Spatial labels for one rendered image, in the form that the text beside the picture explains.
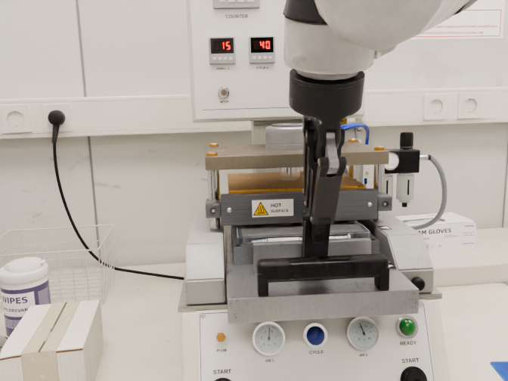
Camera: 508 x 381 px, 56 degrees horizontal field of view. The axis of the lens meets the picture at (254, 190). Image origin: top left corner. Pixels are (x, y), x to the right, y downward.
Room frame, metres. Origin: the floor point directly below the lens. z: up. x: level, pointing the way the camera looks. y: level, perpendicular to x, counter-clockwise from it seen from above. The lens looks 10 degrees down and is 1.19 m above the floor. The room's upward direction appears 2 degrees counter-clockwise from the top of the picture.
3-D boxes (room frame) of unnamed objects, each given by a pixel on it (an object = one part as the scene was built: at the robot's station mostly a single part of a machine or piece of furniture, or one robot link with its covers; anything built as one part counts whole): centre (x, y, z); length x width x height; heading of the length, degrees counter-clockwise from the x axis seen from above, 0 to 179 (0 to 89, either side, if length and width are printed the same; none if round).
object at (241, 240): (0.66, -0.07, 0.99); 0.18 x 0.06 x 0.02; 93
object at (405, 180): (0.93, -0.27, 1.05); 0.15 x 0.05 x 0.15; 93
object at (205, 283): (0.71, 0.07, 0.97); 0.25 x 0.05 x 0.07; 3
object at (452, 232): (1.24, -0.45, 0.83); 0.23 x 0.12 x 0.07; 100
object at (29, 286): (0.87, 0.44, 0.83); 0.09 x 0.09 x 0.15
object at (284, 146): (0.82, -0.08, 1.08); 0.31 x 0.24 x 0.13; 93
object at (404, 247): (0.72, -0.20, 0.97); 0.26 x 0.05 x 0.07; 3
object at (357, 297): (0.66, -0.07, 0.97); 0.30 x 0.22 x 0.08; 3
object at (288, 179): (0.78, -0.07, 1.07); 0.22 x 0.17 x 0.10; 93
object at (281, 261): (0.52, -0.08, 0.99); 0.15 x 0.02 x 0.04; 93
